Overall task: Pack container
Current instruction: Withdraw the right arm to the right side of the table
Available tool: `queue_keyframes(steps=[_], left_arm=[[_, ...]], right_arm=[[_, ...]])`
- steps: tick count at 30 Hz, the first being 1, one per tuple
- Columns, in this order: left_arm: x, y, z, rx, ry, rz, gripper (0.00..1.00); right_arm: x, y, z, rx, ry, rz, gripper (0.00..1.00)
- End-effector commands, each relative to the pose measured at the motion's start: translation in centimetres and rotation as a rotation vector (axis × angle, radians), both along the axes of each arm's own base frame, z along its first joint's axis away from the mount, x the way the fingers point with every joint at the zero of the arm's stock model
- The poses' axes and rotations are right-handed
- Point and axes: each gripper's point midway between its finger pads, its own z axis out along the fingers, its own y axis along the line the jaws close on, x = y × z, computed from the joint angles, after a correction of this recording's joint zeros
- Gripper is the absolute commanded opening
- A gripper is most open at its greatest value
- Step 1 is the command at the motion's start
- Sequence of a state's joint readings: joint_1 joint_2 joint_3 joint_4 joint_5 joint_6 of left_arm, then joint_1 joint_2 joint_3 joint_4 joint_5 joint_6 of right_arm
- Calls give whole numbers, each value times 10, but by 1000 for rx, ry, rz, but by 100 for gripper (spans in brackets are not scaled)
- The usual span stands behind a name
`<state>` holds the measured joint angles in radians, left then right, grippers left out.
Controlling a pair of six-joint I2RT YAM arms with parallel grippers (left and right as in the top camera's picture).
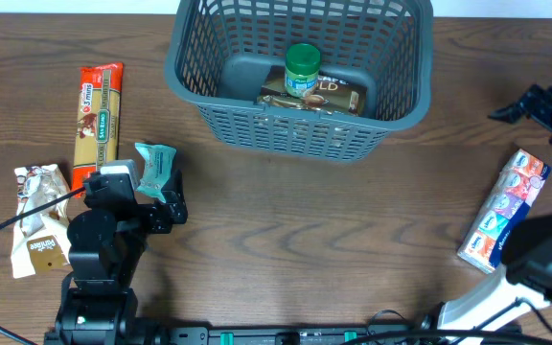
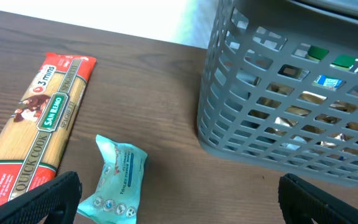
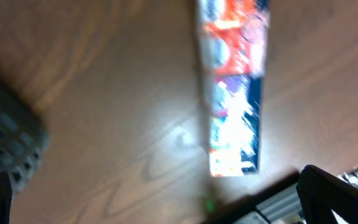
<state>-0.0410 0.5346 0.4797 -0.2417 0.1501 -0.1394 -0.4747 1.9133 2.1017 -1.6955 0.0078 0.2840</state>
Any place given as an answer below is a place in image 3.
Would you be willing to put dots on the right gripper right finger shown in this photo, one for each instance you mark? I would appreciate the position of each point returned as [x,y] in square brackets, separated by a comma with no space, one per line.
[322,195]

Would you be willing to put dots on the Kleenex tissue multipack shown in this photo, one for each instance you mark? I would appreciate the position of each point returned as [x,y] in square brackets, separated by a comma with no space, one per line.
[232,38]

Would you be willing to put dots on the grey plastic basket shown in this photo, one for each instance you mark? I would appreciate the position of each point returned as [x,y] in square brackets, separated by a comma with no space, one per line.
[23,139]

